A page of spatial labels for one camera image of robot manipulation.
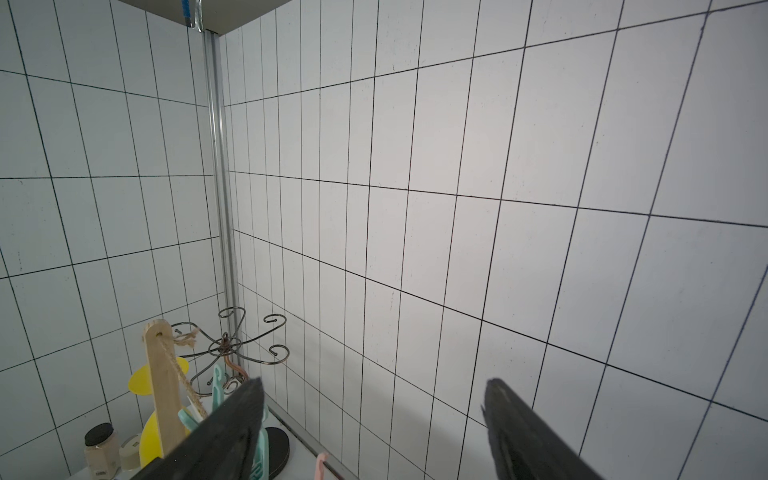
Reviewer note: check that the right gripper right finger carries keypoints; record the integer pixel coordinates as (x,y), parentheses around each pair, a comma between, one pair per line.
(522,445)

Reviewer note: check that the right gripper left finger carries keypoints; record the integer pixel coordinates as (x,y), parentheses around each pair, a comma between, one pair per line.
(222,447)

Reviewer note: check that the teal clothespin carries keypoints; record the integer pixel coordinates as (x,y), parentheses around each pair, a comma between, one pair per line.
(261,461)
(218,392)

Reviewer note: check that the pink clothespin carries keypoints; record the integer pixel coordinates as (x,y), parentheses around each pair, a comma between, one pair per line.
(320,469)

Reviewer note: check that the yellow plastic wine glass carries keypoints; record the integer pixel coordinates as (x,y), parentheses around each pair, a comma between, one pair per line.
(149,441)

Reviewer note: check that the beige lid spice jar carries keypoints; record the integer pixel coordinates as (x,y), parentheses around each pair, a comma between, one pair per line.
(129,455)

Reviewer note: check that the black lid spice jar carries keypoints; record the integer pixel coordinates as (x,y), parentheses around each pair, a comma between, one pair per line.
(102,451)

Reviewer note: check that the wooden drying rack frame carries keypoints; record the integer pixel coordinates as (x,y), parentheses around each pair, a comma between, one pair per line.
(164,373)

